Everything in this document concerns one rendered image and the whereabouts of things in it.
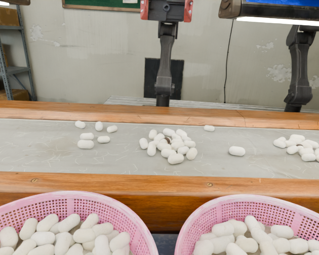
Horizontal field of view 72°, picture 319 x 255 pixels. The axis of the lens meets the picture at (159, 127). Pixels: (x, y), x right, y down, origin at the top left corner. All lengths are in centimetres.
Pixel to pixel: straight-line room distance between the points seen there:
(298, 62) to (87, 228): 105
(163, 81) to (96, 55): 183
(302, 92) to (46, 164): 100
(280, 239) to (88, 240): 27
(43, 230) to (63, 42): 259
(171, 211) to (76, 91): 260
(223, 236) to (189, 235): 6
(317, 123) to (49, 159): 82
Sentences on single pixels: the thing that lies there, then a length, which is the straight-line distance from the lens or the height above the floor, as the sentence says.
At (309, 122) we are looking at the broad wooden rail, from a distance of 89.
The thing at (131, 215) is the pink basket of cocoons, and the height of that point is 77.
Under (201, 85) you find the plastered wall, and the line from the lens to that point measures 266.
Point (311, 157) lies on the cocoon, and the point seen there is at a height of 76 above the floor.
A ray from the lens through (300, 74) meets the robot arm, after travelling 115.
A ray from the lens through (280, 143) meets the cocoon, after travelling 67.
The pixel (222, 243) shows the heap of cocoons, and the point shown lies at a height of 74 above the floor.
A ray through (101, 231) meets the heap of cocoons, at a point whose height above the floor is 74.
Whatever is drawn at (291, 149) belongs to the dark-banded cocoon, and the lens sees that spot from 65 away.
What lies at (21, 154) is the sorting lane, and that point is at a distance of 59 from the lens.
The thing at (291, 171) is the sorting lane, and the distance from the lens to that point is 58.
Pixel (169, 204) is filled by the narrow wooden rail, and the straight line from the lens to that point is 39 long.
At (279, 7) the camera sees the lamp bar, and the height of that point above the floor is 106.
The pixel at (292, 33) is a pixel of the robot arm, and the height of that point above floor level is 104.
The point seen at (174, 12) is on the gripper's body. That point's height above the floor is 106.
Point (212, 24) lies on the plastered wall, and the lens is 261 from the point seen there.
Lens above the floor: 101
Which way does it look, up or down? 23 degrees down
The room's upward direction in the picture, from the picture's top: 4 degrees clockwise
